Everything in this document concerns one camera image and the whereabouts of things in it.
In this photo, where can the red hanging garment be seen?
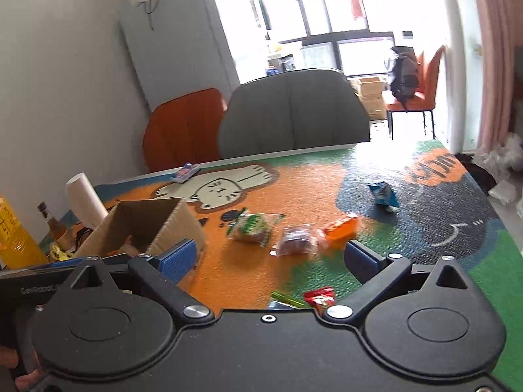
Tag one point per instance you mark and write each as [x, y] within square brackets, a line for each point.
[356, 0]

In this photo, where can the black bag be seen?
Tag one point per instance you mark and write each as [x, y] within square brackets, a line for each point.
[476, 171]

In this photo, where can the orange snack packet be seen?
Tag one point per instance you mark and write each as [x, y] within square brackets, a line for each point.
[339, 228]

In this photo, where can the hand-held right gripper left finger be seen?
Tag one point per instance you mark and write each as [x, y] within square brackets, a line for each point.
[179, 261]

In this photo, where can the red snack packet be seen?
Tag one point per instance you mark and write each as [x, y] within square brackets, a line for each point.
[319, 297]

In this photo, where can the small purple packet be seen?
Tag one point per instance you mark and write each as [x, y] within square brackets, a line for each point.
[186, 172]

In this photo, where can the teal snack packet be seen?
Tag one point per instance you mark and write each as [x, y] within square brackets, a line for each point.
[382, 196]

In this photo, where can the white shelf unit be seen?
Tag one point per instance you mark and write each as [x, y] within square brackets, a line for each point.
[284, 59]

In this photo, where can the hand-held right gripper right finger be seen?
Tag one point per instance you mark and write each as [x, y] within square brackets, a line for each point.
[361, 259]

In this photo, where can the green candy wrapper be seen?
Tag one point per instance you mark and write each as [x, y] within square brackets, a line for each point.
[286, 300]

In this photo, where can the cardboard box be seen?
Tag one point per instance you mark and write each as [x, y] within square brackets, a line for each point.
[175, 220]

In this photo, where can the yellow green small item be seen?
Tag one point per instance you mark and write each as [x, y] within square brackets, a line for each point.
[60, 253]

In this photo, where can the grey black backpack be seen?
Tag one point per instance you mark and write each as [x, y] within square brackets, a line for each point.
[404, 75]

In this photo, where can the person's left hand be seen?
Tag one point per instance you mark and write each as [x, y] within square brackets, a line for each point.
[24, 379]

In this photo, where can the green snack packet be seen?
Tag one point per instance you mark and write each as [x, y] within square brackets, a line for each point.
[251, 226]

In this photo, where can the pink curtain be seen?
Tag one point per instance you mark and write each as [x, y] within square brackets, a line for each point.
[498, 49]

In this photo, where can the crumpled white plastic bags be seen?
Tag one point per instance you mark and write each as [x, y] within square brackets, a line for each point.
[506, 163]

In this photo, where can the white paper towel roll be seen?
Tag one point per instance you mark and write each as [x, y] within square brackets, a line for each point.
[83, 198]

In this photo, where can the orange chair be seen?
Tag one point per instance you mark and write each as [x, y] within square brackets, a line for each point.
[431, 90]
[184, 130]

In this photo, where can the dark glass bottle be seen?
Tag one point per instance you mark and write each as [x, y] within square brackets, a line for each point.
[57, 228]

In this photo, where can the yellow oil bottle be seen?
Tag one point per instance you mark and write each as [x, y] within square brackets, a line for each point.
[18, 241]

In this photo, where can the grey chair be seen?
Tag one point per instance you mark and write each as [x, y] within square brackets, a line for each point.
[294, 110]

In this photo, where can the clear brown snack packet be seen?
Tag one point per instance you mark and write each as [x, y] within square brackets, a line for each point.
[296, 240]

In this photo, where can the printed cardboard carton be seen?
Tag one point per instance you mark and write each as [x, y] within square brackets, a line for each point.
[369, 94]

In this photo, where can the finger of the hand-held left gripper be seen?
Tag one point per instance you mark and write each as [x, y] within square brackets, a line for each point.
[61, 264]
[118, 258]

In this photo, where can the white refrigerator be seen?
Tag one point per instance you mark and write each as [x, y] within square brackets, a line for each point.
[184, 41]

